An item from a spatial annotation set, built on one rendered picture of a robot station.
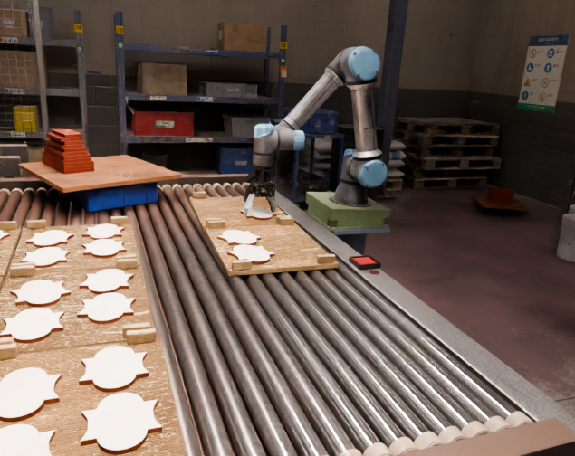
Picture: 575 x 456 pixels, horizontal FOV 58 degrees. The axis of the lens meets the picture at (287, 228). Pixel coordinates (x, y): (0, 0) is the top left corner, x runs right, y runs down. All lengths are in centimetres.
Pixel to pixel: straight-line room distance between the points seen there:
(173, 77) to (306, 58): 190
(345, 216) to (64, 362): 134
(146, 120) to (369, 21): 330
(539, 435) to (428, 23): 718
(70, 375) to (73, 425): 15
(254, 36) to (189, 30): 90
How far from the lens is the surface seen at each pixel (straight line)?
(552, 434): 104
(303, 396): 104
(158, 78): 601
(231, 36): 608
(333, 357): 116
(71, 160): 227
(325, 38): 715
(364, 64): 199
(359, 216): 218
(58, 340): 121
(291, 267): 156
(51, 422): 99
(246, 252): 162
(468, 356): 126
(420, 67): 787
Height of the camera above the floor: 153
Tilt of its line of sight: 18 degrees down
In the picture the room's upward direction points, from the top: 3 degrees clockwise
